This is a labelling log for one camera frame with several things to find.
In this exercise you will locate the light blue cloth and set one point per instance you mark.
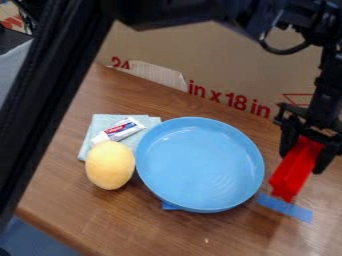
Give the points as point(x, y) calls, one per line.
point(103, 121)

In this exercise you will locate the yellow lemon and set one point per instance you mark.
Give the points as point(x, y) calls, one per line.
point(110, 165)

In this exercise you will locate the red plastic block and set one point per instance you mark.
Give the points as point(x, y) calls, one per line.
point(294, 169)

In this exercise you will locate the large cardboard box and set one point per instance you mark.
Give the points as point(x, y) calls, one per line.
point(226, 67)

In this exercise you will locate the blue tape strip right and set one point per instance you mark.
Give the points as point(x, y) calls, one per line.
point(285, 208)

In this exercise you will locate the grey fabric chair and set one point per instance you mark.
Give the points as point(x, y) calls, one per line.
point(11, 62)

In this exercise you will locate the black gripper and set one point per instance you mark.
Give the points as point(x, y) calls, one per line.
point(298, 123)

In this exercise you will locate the blue tape under plate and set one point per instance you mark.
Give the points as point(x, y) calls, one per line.
point(170, 207)

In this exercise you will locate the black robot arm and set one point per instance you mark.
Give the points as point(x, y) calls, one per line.
point(72, 27)

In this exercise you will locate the blue round plate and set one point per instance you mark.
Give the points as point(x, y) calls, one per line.
point(199, 164)

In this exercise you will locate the small toothpaste tube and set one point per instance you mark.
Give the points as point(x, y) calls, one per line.
point(121, 131)

